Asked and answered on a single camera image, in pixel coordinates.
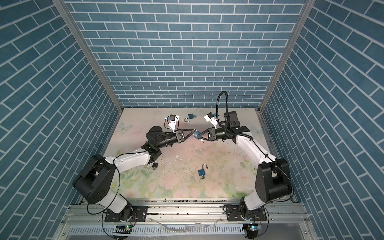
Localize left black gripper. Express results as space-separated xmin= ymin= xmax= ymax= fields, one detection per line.
xmin=155 ymin=130 xmax=195 ymax=151

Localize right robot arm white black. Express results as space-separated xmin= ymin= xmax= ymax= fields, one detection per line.
xmin=196 ymin=91 xmax=294 ymax=220

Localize black padlock with keys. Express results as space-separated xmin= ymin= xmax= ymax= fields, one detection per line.
xmin=152 ymin=162 xmax=159 ymax=171

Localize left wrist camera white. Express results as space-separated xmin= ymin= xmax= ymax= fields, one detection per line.
xmin=164 ymin=115 xmax=180 ymax=132

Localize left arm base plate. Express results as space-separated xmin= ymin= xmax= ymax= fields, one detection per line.
xmin=104 ymin=206 xmax=149 ymax=223

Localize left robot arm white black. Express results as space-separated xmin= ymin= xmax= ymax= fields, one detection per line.
xmin=73 ymin=126 xmax=197 ymax=222

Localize floral table mat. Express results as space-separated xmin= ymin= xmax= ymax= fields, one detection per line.
xmin=102 ymin=108 xmax=257 ymax=200

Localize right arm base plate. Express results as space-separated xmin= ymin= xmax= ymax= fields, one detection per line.
xmin=222 ymin=204 xmax=268 ymax=222

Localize blue padlock near with key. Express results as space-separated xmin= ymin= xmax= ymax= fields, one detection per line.
xmin=198 ymin=164 xmax=208 ymax=180

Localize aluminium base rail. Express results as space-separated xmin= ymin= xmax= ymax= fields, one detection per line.
xmin=54 ymin=199 xmax=316 ymax=240

